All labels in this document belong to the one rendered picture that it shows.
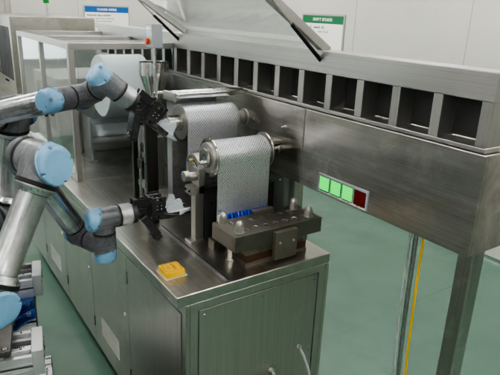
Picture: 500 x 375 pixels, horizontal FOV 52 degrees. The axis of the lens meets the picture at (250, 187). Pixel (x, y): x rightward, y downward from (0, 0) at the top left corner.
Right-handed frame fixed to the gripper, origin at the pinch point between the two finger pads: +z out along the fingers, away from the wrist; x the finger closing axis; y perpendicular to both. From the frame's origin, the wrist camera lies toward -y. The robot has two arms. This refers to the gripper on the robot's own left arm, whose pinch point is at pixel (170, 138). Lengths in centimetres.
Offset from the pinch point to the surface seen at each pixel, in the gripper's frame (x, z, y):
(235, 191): -4.6, 33.5, -1.0
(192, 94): 25.5, 10.2, 22.6
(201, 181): 2.7, 22.9, -5.4
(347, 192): -40, 47, 19
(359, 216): 148, 287, 65
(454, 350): -81, 90, -6
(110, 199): 67, 28, -34
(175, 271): -17.6, 21.7, -36.5
